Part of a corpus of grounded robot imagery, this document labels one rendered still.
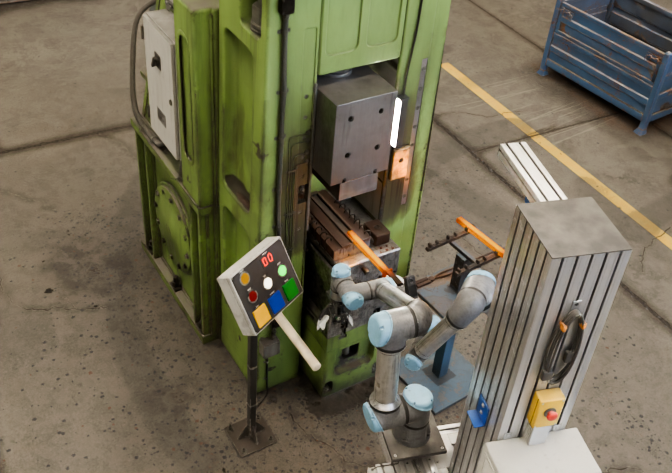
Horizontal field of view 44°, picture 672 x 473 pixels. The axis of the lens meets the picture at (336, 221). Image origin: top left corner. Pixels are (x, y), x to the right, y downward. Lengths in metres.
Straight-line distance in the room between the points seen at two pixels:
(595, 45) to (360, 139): 4.08
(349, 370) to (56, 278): 1.89
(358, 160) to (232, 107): 0.62
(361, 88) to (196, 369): 1.91
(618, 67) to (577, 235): 4.85
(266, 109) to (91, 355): 1.98
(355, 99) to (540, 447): 1.52
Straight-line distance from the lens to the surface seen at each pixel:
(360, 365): 4.50
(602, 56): 7.32
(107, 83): 7.16
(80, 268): 5.32
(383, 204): 4.09
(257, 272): 3.49
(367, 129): 3.55
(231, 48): 3.66
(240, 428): 4.39
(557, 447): 2.97
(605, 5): 8.10
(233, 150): 3.92
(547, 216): 2.51
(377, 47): 3.56
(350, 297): 3.23
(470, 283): 3.33
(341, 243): 3.90
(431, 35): 3.71
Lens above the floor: 3.48
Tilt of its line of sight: 38 degrees down
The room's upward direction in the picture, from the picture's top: 5 degrees clockwise
